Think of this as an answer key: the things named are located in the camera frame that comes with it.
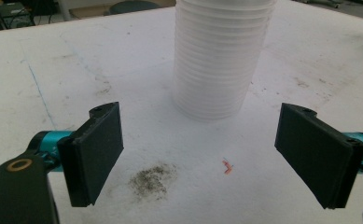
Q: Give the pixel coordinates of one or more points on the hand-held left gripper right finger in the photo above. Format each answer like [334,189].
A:
[319,155]

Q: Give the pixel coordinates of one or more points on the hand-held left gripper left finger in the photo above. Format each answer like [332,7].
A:
[90,155]

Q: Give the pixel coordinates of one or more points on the white plastic bottle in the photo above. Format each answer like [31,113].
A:
[219,62]

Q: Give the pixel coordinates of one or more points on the white foam mat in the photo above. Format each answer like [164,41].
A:
[185,140]

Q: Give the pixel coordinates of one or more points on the grey metal stand leg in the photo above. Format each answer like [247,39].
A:
[64,9]

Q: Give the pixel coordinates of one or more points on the black round stool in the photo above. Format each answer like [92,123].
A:
[132,7]

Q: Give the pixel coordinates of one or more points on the black computer tower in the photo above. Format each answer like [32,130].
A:
[14,12]

